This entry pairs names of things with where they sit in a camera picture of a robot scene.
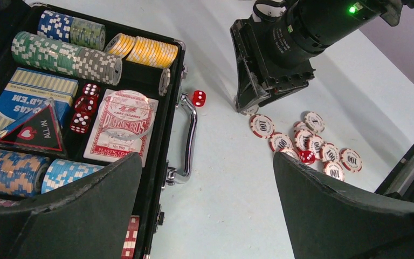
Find clear round dealer button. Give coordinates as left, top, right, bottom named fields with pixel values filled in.
left=99, top=89, right=158, bottom=140

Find blue patterned card deck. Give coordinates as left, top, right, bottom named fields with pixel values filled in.
left=0, top=67, right=79, bottom=130

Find red white chip row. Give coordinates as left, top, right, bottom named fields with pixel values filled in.
left=0, top=199, right=140, bottom=259

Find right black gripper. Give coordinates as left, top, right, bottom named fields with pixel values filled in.
left=230, top=1, right=404, bottom=112

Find grey white chip stack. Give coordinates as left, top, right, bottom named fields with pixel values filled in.
left=74, top=47, right=123, bottom=86

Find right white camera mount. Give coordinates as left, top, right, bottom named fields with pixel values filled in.
left=251, top=0, right=288, bottom=22

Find red playing card deck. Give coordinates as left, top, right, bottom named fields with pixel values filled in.
left=82, top=89, right=159, bottom=166

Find white dealer chip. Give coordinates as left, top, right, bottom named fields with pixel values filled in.
left=158, top=68, right=171, bottom=97

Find yellow poker chip stack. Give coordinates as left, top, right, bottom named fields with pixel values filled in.
left=104, top=33, right=178, bottom=69

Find white red chip stack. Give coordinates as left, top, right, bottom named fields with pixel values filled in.
left=240, top=105, right=364, bottom=181

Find black poker set case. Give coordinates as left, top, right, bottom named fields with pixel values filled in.
left=0, top=1, right=185, bottom=258

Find blue white chip stack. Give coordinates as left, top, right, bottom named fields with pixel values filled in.
left=37, top=10, right=74, bottom=43

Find black all-in triangle marker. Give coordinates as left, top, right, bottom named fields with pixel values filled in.
left=0, top=98, right=68, bottom=158

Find green poker chip stack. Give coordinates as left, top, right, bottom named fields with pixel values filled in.
left=11, top=18, right=107, bottom=77

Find red dice in case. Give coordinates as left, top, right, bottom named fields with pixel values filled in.
left=70, top=83, right=100, bottom=133

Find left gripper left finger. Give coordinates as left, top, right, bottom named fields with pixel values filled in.
left=0, top=153, right=142, bottom=258

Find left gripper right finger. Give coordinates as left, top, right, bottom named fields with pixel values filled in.
left=273, top=153, right=414, bottom=258

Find light blue chip stack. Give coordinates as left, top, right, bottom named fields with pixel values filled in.
left=41, top=159, right=104, bottom=194

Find red die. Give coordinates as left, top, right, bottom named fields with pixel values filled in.
left=191, top=90, right=206, bottom=107
left=298, top=150, right=316, bottom=165

